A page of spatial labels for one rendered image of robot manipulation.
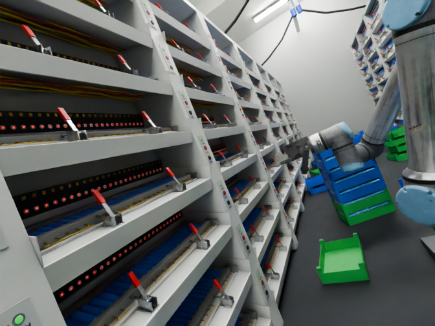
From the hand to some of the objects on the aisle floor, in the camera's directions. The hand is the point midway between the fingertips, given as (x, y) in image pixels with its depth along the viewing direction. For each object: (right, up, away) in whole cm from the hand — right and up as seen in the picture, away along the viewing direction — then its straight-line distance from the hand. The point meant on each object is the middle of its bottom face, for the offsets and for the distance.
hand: (275, 165), depth 119 cm
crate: (+73, -34, +43) cm, 92 cm away
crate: (+35, -50, +1) cm, 61 cm away
